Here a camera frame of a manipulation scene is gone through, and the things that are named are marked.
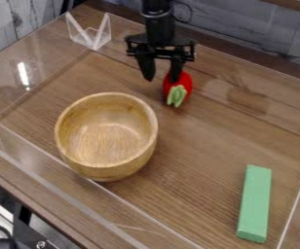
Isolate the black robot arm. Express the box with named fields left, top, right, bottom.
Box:
left=124, top=0, right=195, bottom=84

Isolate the red plush strawberry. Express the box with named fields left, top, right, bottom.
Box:
left=163, top=71, right=193, bottom=108

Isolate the black cable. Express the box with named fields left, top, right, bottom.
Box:
left=0, top=223, right=20, bottom=249

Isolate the clear acrylic enclosure wall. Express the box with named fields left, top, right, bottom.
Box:
left=0, top=15, right=300, bottom=249

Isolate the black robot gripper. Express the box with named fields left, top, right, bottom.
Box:
left=124, top=33, right=195, bottom=83

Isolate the clear acrylic corner bracket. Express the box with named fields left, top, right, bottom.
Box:
left=66, top=12, right=111, bottom=51

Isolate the green rectangular block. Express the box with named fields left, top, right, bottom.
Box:
left=235, top=164, right=273, bottom=243

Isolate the wooden bowl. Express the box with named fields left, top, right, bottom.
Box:
left=54, top=92, right=159, bottom=182

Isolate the black table leg bracket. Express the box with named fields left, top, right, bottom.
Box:
left=12, top=202, right=72, bottom=249

